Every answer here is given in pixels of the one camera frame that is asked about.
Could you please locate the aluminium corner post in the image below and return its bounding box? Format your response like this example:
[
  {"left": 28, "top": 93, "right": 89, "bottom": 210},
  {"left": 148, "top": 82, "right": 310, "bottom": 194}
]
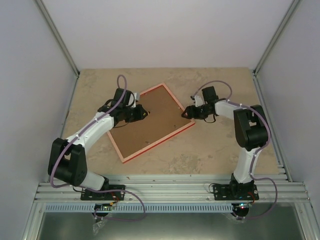
[
  {"left": 34, "top": 0, "right": 81, "bottom": 77},
  {"left": 252, "top": 0, "right": 303, "bottom": 76}
]

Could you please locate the red wooden picture frame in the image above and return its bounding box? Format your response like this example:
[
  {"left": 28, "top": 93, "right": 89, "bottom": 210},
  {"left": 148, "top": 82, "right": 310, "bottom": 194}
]
[{"left": 106, "top": 82, "right": 196, "bottom": 165}]

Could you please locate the right aluminium corner post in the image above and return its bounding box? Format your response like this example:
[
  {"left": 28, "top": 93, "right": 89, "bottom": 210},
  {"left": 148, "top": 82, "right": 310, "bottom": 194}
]
[{"left": 252, "top": 0, "right": 303, "bottom": 76}]

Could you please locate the aluminium rail platform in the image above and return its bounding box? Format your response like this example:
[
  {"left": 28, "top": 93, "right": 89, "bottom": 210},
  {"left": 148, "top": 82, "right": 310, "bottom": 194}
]
[{"left": 22, "top": 169, "right": 320, "bottom": 240}]

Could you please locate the purple cable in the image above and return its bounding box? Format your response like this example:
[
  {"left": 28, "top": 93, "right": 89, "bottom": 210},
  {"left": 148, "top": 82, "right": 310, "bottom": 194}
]
[
  {"left": 49, "top": 74, "right": 148, "bottom": 224},
  {"left": 193, "top": 79, "right": 279, "bottom": 221}
]

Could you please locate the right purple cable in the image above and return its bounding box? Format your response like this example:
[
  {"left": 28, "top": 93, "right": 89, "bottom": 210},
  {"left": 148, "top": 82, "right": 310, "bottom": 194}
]
[{"left": 193, "top": 79, "right": 279, "bottom": 221}]

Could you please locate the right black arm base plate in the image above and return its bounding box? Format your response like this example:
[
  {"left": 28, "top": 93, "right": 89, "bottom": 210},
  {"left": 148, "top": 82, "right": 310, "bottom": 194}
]
[{"left": 208, "top": 183, "right": 260, "bottom": 201}]

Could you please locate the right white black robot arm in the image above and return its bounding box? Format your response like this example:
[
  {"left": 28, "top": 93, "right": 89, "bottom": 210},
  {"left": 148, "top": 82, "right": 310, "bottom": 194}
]
[{"left": 181, "top": 86, "right": 271, "bottom": 200}]

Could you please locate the brown frame backing board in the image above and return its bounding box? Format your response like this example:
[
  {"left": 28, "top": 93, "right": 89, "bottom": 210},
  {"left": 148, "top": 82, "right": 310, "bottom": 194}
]
[{"left": 110, "top": 85, "right": 193, "bottom": 160}]

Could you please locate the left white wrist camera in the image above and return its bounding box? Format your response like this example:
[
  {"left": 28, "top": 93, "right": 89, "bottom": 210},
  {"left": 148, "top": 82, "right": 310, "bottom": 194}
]
[{"left": 132, "top": 92, "right": 140, "bottom": 108}]

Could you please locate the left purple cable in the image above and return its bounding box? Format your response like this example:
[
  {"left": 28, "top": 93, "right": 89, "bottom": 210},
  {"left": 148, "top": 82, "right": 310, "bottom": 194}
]
[{"left": 49, "top": 74, "right": 148, "bottom": 224}]

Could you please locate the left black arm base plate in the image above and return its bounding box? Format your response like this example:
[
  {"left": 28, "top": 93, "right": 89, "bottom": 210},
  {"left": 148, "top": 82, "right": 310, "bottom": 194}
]
[{"left": 72, "top": 184, "right": 126, "bottom": 201}]

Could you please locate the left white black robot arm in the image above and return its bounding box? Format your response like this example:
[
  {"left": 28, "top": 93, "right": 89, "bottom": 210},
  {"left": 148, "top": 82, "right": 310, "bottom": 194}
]
[{"left": 47, "top": 88, "right": 149, "bottom": 200}]

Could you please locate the left aluminium corner post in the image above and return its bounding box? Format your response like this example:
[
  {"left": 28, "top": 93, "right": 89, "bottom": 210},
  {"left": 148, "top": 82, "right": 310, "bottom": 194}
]
[{"left": 34, "top": 0, "right": 81, "bottom": 77}]

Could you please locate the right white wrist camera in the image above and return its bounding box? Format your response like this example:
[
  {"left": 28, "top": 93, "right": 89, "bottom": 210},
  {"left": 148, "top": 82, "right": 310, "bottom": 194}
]
[{"left": 190, "top": 95, "right": 204, "bottom": 107}]

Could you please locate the clear plastic bag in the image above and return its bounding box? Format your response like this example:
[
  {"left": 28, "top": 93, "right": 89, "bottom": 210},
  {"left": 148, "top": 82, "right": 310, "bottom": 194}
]
[{"left": 92, "top": 217, "right": 104, "bottom": 236}]

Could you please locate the light blue cable duct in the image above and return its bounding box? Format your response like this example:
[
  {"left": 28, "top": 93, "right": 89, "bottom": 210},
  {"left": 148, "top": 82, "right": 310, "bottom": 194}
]
[{"left": 44, "top": 203, "right": 233, "bottom": 213}]

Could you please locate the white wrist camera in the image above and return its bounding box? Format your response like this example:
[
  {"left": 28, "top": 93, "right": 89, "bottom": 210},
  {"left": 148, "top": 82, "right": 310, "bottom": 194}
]
[
  {"left": 132, "top": 92, "right": 140, "bottom": 108},
  {"left": 190, "top": 95, "right": 204, "bottom": 107}
]

